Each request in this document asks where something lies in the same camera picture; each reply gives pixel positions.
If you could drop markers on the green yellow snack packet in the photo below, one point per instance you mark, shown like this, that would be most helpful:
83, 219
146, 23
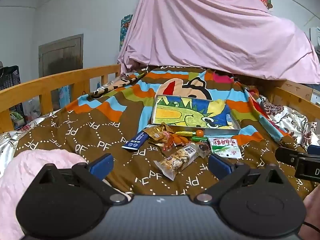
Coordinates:
186, 133

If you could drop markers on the green sausage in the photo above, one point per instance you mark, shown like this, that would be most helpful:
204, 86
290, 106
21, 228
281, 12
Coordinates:
198, 139

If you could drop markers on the clear dark jerky packet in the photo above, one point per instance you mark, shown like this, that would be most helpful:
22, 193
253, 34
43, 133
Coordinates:
203, 148

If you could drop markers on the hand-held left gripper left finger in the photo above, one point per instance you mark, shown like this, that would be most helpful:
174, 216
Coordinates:
101, 166

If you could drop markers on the orange chicken snack packet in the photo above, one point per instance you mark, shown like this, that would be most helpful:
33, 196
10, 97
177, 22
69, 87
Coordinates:
175, 141

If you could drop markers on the pink fluffy cloth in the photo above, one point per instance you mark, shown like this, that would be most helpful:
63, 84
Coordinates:
22, 170

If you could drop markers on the grey-brown wooden door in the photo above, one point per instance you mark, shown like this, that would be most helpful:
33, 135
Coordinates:
62, 55

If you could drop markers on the white wall appliance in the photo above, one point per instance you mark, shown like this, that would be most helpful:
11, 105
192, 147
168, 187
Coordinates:
315, 37

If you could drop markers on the mandarin orange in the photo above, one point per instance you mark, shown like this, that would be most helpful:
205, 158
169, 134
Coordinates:
199, 132

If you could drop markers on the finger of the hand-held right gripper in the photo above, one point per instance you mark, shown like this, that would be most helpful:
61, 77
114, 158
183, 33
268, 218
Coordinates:
287, 156
314, 150

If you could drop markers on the small pale plastic wrapper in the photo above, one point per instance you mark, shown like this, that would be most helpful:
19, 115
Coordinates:
228, 118

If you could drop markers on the colourful cartoon printed blanket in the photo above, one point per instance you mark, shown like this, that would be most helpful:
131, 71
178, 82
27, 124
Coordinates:
87, 130

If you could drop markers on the animal print cloth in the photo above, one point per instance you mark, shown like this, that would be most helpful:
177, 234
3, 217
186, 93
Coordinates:
120, 82

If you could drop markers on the person's right forearm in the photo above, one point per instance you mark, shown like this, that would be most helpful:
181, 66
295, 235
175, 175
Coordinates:
312, 205

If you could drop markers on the grey box with dinosaur drawing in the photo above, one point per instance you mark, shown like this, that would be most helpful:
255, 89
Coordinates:
190, 115

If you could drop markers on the black plastic crate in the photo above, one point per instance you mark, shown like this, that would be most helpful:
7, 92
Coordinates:
10, 77

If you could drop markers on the clear nut bar packet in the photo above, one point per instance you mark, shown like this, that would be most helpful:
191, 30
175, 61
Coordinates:
177, 160

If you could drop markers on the blue snack packet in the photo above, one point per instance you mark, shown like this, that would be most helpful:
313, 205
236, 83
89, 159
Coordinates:
133, 141

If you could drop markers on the teal floral cloth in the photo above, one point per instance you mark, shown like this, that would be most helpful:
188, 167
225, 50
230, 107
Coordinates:
125, 30

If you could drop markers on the tan crinkled snack packet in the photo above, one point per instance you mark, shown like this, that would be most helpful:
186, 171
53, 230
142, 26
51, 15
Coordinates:
160, 131

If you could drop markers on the large pink sheet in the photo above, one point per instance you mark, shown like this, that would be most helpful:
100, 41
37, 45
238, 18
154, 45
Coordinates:
212, 30

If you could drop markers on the red floral cloth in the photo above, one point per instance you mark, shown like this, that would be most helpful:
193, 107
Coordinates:
263, 0

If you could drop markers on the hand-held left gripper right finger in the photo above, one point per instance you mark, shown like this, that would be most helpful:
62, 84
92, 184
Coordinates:
221, 166

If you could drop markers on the black wrist band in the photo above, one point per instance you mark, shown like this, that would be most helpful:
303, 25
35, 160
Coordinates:
312, 225

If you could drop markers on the green white pickle packet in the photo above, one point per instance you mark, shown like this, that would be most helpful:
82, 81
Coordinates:
225, 148

